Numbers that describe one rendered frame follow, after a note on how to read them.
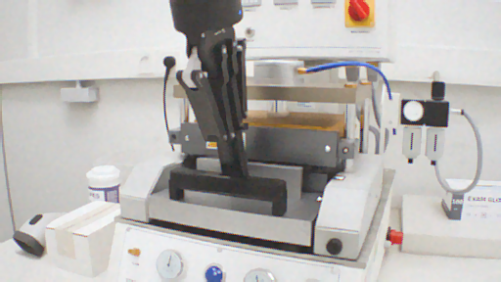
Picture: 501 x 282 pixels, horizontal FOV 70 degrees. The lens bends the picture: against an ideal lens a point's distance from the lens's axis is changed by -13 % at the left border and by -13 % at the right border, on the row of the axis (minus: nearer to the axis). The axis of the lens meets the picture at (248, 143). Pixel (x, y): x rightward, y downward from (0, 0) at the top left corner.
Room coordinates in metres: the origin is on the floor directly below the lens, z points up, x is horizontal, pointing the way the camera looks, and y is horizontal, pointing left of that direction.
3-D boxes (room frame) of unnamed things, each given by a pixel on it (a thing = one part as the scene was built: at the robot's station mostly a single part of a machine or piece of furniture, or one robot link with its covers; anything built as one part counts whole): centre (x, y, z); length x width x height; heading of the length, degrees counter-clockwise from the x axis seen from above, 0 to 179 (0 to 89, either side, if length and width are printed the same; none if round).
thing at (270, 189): (0.47, 0.03, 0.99); 0.15 x 0.02 x 0.04; 66
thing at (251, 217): (0.59, -0.03, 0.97); 0.30 x 0.22 x 0.08; 156
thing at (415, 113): (0.67, -0.30, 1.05); 0.15 x 0.05 x 0.15; 66
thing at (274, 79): (0.66, -0.08, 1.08); 0.31 x 0.24 x 0.13; 66
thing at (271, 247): (0.67, -0.06, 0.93); 0.46 x 0.35 x 0.01; 156
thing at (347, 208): (0.51, -0.14, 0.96); 0.26 x 0.05 x 0.07; 156
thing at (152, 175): (0.63, 0.11, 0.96); 0.25 x 0.05 x 0.07; 156
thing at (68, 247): (0.76, 0.33, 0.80); 0.19 x 0.13 x 0.09; 159
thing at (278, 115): (0.63, -0.05, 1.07); 0.22 x 0.17 x 0.10; 66
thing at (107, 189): (0.95, 0.36, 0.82); 0.09 x 0.09 x 0.15
